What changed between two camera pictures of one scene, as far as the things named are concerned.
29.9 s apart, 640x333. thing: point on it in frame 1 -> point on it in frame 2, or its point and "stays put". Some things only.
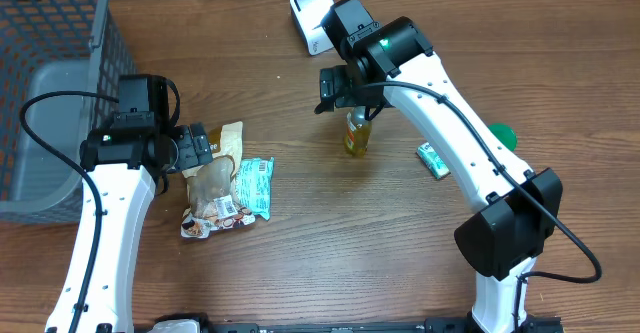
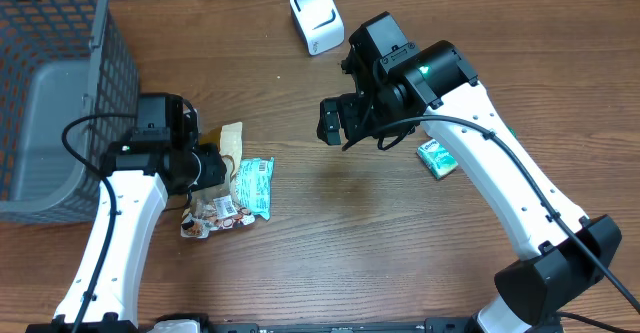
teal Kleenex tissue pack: x=427 y=154 stays put
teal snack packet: x=254 y=184 stays put
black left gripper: x=195 y=148 -> x=214 y=166
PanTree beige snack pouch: x=213 y=204 stays put
